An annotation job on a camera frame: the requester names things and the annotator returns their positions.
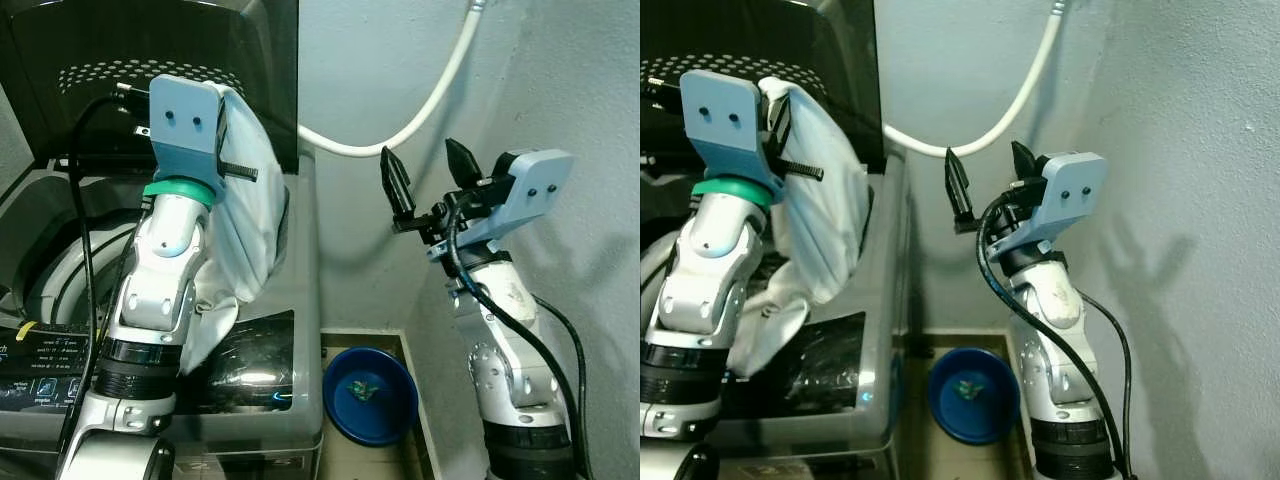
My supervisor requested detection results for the dark transparent washer lid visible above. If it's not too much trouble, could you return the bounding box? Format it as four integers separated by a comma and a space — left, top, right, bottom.
640, 0, 885, 171
0, 0, 299, 173

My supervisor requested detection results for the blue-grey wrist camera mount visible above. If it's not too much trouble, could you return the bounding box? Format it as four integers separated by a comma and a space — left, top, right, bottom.
678, 70, 773, 191
462, 150, 575, 251
147, 75, 229, 191
1008, 152, 1108, 251

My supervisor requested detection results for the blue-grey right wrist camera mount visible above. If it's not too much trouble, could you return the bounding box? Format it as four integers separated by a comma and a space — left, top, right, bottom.
462, 150, 575, 251
1008, 152, 1108, 251

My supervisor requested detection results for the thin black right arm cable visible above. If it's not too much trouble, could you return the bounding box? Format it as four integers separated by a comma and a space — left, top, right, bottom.
1078, 290, 1137, 471
533, 293, 593, 471

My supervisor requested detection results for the blue plastic basin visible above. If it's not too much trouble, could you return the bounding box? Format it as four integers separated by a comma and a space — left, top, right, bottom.
927, 347, 1021, 445
322, 346, 420, 447

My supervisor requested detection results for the white water hose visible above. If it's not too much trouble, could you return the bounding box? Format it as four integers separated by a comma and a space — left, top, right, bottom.
298, 0, 488, 159
884, 0, 1069, 159

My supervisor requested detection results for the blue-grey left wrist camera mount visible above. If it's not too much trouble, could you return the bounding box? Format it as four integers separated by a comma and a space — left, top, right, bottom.
147, 75, 229, 191
678, 70, 773, 191

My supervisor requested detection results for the white cloth garment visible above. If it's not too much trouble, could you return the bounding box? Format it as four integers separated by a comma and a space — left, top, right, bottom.
180, 83, 289, 376
735, 77, 873, 379

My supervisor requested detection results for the grey top-load washing machine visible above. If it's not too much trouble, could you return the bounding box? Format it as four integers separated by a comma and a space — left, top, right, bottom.
640, 150, 911, 456
0, 150, 326, 456

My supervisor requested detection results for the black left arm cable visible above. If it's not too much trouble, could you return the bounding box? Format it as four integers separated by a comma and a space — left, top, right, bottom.
55, 84, 151, 451

